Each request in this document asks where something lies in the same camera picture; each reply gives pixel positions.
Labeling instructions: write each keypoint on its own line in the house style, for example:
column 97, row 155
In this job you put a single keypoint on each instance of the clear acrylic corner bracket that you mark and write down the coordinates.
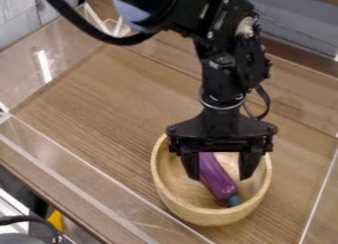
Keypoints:
column 114, row 28

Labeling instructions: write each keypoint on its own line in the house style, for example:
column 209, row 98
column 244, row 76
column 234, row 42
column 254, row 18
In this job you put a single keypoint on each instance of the yellow black device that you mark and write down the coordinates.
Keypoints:
column 53, row 230

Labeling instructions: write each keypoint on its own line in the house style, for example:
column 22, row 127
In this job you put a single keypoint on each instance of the clear acrylic barrier wall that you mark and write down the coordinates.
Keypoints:
column 102, row 205

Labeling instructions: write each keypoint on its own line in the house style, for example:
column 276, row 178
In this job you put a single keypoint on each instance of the purple toy eggplant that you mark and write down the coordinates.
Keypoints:
column 217, row 179

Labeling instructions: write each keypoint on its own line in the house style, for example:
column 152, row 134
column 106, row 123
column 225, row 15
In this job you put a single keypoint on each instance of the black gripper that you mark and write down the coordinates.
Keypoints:
column 222, row 131

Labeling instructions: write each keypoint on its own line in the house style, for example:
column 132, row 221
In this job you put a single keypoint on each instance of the brown wooden bowl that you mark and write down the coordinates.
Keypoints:
column 217, row 200

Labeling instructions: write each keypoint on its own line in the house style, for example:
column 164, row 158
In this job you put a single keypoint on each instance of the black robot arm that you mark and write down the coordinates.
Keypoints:
column 225, row 30

